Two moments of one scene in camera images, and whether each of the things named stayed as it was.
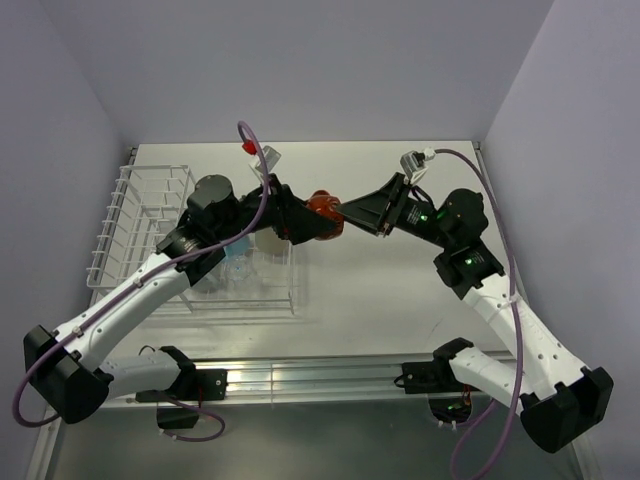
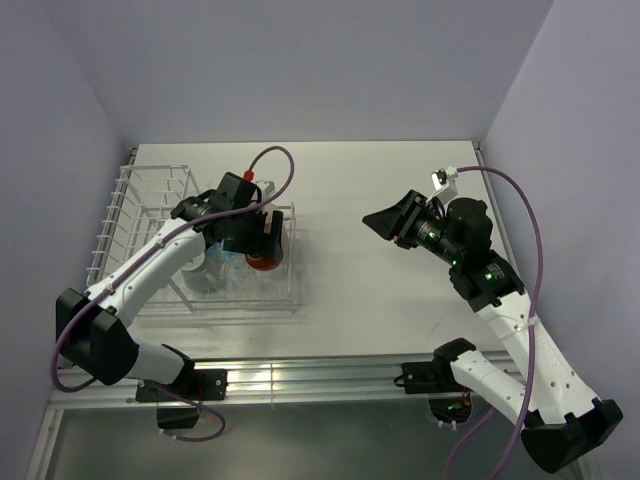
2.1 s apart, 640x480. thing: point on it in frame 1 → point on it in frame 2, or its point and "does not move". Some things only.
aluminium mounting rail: x=280 y=378 does not move
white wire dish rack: x=254 y=278 does not move
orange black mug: x=324 y=202 → x=263 y=262
